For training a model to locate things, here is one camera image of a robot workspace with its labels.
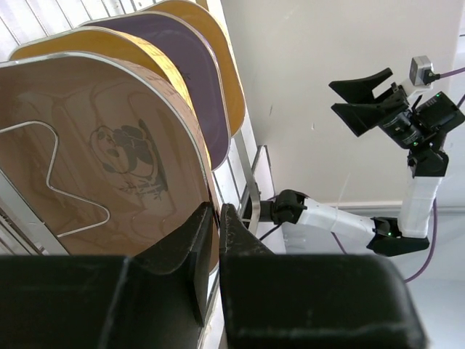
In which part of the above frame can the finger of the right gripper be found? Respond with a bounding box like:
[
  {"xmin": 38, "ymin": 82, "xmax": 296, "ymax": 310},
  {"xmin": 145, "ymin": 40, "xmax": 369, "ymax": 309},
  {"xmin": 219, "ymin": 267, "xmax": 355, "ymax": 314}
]
[
  {"xmin": 329, "ymin": 68, "xmax": 393, "ymax": 104},
  {"xmin": 331, "ymin": 103, "xmax": 396, "ymax": 137}
]

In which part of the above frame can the pink panda plate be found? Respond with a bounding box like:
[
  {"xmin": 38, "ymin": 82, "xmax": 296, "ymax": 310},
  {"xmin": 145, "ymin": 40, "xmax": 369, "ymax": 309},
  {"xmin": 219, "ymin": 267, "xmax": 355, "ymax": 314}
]
[{"xmin": 1, "ymin": 52, "xmax": 215, "ymax": 256}]

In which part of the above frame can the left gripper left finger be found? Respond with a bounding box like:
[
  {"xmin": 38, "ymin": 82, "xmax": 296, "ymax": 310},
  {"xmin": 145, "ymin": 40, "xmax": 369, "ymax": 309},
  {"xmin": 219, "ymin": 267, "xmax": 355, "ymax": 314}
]
[{"xmin": 135, "ymin": 202, "xmax": 214, "ymax": 326}]

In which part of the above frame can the yellow plate in rack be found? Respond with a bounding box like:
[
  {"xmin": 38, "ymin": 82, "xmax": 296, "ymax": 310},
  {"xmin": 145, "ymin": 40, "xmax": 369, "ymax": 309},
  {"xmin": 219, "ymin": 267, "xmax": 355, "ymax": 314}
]
[{"xmin": 143, "ymin": 1, "xmax": 246, "ymax": 136}]

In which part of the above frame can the yellow panda plate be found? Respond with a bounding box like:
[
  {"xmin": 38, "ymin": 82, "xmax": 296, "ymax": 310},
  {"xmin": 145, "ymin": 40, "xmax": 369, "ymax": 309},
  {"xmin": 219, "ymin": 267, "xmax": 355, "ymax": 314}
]
[{"xmin": 9, "ymin": 25, "xmax": 199, "ymax": 121}]

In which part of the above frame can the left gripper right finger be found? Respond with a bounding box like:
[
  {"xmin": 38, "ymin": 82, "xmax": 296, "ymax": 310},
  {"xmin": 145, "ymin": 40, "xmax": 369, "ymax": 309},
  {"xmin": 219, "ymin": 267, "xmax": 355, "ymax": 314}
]
[{"xmin": 219, "ymin": 204, "xmax": 273, "ymax": 257}]

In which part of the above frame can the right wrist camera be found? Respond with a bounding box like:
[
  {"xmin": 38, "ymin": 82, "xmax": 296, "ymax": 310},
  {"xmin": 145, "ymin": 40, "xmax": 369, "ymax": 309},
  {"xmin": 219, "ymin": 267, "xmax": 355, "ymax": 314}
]
[{"xmin": 402, "ymin": 55, "xmax": 440, "ymax": 97}]

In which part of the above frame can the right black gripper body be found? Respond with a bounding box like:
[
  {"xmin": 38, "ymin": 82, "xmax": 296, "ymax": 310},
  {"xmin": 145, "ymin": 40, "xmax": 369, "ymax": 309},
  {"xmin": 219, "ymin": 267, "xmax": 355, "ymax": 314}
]
[{"xmin": 375, "ymin": 83, "xmax": 435, "ymax": 149}]

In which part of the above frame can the purple panda plate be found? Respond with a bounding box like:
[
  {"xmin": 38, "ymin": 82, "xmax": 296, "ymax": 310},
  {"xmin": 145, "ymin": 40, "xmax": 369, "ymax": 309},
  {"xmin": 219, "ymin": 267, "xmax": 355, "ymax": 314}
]
[{"xmin": 81, "ymin": 11, "xmax": 233, "ymax": 170}]

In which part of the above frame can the metal wire dish rack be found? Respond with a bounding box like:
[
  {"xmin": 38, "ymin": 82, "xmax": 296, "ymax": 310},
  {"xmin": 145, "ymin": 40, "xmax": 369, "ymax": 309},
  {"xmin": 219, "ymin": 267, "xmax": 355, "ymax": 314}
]
[{"xmin": 0, "ymin": 0, "xmax": 272, "ymax": 349}]

